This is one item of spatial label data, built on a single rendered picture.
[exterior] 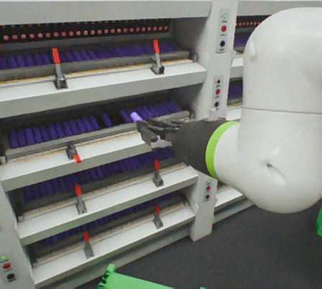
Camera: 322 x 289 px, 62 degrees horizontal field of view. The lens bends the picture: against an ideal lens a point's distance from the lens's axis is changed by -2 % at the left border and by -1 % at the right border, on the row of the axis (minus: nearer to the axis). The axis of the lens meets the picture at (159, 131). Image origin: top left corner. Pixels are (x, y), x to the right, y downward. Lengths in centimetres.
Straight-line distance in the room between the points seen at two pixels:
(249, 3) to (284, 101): 65
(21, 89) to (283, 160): 57
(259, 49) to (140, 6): 45
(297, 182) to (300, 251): 103
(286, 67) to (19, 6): 51
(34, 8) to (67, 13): 7
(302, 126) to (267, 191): 8
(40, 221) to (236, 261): 75
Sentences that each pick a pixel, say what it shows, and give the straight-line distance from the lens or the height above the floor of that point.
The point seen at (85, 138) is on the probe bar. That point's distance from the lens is 79.
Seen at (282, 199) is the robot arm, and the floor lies 73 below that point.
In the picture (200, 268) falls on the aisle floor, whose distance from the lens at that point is 117.
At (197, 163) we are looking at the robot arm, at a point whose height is 70.
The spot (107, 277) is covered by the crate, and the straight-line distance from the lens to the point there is 90.
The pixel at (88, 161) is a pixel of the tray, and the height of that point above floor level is 52.
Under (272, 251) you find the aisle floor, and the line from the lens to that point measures 129.
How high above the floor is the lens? 93
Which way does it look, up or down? 26 degrees down
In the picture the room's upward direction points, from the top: straight up
